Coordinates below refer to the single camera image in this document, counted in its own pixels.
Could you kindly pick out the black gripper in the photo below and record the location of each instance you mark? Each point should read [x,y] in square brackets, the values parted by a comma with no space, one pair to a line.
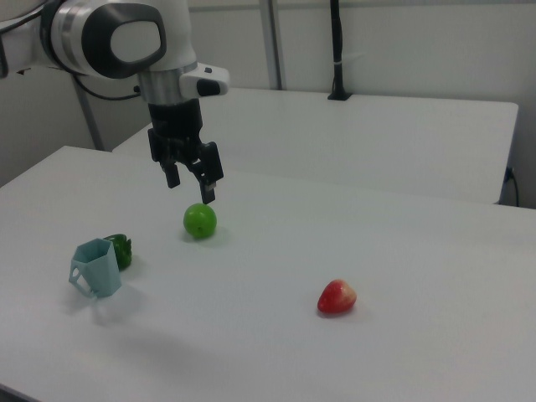
[176,121]

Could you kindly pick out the light blue hexagonal mug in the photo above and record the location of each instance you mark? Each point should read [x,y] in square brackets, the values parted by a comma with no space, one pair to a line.
[102,272]

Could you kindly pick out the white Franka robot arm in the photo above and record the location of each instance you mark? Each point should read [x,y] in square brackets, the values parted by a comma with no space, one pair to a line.
[138,37]

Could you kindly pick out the green apple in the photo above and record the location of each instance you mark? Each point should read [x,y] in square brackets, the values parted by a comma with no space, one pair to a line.
[200,220]

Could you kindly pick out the green bell pepper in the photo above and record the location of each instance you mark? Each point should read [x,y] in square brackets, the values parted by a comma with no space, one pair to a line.
[125,253]

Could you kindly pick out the grey metal frame post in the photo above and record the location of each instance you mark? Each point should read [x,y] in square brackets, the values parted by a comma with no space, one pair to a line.
[274,42]
[93,121]

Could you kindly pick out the black camera stand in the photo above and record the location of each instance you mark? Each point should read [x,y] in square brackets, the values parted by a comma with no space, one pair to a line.
[336,42]

